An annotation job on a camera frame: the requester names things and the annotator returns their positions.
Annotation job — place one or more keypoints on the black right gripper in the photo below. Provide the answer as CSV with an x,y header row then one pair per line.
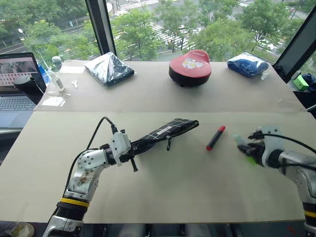
x,y
258,151

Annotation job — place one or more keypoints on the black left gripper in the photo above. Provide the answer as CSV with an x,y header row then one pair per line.
x,y
126,156

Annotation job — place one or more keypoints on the green highlighter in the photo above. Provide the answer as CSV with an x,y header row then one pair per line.
x,y
251,160

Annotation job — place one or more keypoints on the black white grid pouch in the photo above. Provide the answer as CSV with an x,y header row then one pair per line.
x,y
163,132

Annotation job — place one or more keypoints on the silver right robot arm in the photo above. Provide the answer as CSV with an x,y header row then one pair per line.
x,y
298,170

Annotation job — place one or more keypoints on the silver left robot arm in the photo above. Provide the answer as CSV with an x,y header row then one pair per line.
x,y
85,164

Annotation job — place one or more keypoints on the red marker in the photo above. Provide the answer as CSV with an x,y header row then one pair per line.
x,y
215,139

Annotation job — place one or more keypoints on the blue cloth in plastic bag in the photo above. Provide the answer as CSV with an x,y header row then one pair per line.
x,y
247,64

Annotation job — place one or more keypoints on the small green box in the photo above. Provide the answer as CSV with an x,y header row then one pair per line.
x,y
301,82

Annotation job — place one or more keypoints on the dark cloth in plastic bag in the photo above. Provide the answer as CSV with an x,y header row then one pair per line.
x,y
108,70

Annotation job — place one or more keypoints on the small silver key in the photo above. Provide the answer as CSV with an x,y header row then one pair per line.
x,y
75,84

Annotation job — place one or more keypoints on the dark blue bundle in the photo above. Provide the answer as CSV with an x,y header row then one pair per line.
x,y
310,79

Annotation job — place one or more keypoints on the blue packet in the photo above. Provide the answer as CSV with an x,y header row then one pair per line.
x,y
45,73

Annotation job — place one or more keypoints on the grey green round object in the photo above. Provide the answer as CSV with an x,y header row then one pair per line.
x,y
56,61

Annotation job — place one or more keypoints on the black cylindrical object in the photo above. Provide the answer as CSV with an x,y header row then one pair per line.
x,y
27,86

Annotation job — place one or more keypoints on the open laptop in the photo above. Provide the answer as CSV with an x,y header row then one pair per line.
x,y
17,98

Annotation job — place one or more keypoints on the black window pillar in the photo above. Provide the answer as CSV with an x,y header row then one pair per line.
x,y
101,27

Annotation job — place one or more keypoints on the round dish with residue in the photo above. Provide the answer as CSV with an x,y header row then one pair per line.
x,y
14,229

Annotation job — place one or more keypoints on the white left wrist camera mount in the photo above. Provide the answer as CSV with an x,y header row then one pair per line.
x,y
120,145

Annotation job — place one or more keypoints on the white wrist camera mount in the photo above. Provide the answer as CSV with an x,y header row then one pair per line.
x,y
120,145
271,140

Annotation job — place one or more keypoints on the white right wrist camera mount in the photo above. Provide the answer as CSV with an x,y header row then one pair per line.
x,y
271,140

